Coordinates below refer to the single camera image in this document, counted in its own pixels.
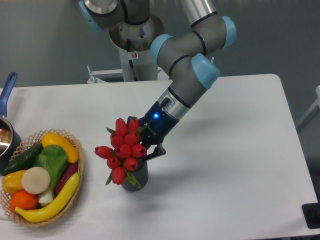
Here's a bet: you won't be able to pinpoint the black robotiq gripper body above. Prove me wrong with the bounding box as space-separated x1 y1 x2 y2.
138 100 179 148

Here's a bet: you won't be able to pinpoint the red tulip bouquet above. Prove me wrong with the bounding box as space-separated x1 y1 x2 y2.
94 118 147 185

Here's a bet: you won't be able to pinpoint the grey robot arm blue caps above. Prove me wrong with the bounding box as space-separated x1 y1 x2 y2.
78 0 237 161

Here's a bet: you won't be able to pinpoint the dark grey ribbed vase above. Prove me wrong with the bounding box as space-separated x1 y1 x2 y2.
121 161 149 192

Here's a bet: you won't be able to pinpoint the purple sweet potato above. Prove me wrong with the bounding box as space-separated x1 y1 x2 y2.
54 163 79 196

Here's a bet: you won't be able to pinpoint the yellow squash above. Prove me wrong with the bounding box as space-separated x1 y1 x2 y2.
41 132 79 164

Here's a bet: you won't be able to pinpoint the green lettuce leaf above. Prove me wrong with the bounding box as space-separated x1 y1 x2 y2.
33 145 68 206

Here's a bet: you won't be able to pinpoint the woven wicker basket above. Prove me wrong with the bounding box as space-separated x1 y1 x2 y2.
0 128 85 227

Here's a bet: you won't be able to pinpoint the yellow banana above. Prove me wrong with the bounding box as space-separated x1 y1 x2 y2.
15 172 80 223

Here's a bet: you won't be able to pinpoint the green cucumber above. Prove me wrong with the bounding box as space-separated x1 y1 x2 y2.
0 143 44 176

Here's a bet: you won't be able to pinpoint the beige round disc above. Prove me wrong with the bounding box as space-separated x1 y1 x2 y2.
21 167 51 195

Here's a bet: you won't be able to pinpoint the yellow bell pepper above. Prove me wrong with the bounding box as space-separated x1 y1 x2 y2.
1 170 26 195

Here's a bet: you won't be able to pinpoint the orange fruit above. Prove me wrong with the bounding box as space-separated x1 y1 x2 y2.
10 190 38 213

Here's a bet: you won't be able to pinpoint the black box at table edge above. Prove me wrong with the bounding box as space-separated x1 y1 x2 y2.
301 202 320 229

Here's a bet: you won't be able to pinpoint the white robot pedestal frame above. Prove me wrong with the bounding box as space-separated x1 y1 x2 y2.
86 39 215 84

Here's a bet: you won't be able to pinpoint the blue handled saucepan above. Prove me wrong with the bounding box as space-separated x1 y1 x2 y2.
0 72 22 171

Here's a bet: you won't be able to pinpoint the white frame at right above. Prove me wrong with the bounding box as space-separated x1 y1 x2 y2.
296 85 320 134

